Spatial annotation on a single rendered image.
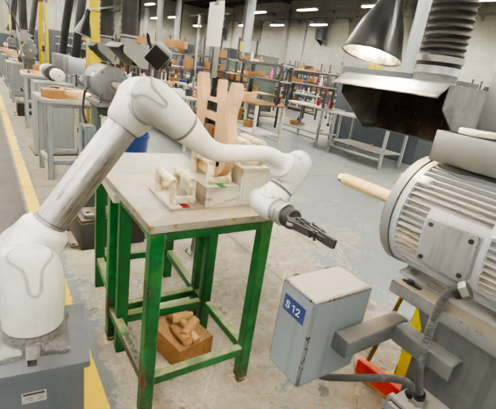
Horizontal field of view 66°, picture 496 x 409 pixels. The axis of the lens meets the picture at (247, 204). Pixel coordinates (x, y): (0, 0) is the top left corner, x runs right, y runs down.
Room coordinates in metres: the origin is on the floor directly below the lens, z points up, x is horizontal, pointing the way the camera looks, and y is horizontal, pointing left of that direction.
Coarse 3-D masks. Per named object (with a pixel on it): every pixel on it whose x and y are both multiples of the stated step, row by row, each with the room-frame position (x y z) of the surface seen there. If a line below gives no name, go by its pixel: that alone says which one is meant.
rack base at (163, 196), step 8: (152, 192) 1.59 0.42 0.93; (160, 192) 1.57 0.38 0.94; (168, 192) 1.59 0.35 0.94; (184, 192) 1.62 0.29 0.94; (160, 200) 1.50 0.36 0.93; (168, 200) 1.49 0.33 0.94; (168, 208) 1.42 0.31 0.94; (176, 208) 1.42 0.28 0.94; (192, 208) 1.46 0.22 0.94; (200, 208) 1.48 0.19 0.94
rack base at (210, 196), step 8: (200, 176) 1.64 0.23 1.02; (184, 184) 1.66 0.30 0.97; (200, 184) 1.54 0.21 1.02; (216, 184) 1.56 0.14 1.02; (224, 184) 1.57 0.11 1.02; (232, 184) 1.59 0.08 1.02; (200, 192) 1.53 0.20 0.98; (208, 192) 1.49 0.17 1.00; (216, 192) 1.52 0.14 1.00; (224, 192) 1.54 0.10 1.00; (232, 192) 1.56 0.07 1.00; (200, 200) 1.53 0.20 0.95; (208, 200) 1.50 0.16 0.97; (216, 200) 1.52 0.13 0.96; (224, 200) 1.54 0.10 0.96; (232, 200) 1.56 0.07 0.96; (208, 208) 1.50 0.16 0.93
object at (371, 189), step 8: (344, 176) 1.04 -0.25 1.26; (352, 176) 1.02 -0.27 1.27; (344, 184) 1.04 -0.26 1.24; (352, 184) 1.00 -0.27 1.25; (360, 184) 0.99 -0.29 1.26; (368, 184) 0.97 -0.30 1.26; (368, 192) 0.96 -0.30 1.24; (376, 192) 0.94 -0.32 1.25; (384, 192) 0.93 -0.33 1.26; (384, 200) 0.92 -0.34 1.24
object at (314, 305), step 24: (288, 288) 0.66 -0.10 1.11; (312, 288) 0.65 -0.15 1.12; (336, 288) 0.67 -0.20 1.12; (360, 288) 0.68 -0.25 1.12; (288, 312) 0.65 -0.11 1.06; (312, 312) 0.61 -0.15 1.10; (336, 312) 0.64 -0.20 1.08; (360, 312) 0.68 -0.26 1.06; (288, 336) 0.64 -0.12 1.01; (312, 336) 0.61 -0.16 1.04; (288, 360) 0.63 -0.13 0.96; (312, 360) 0.62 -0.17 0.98; (336, 360) 0.66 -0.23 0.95; (408, 384) 0.61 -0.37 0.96
